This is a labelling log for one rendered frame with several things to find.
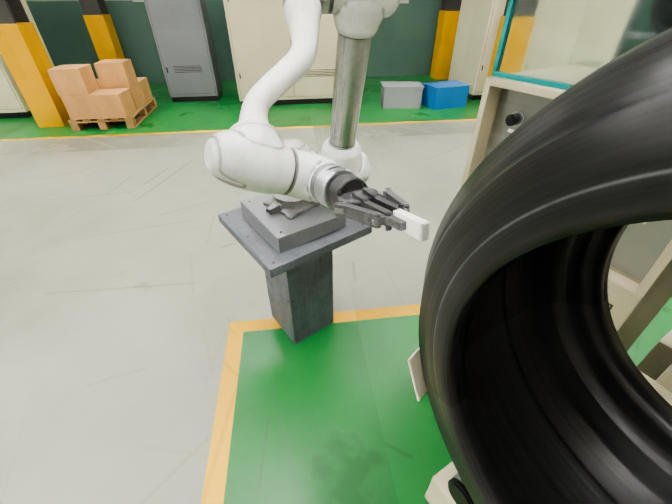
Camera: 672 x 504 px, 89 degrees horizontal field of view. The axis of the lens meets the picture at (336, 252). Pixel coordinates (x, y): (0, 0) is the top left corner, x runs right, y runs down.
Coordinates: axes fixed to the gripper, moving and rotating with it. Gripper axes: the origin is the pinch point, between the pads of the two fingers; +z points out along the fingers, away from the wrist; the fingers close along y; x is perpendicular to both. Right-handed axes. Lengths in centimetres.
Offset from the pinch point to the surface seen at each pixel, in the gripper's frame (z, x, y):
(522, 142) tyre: 22.3, -17.8, -10.3
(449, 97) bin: -376, 47, 414
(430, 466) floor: -12, 115, 26
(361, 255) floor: -134, 98, 79
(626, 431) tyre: 31.0, 26.1, 14.5
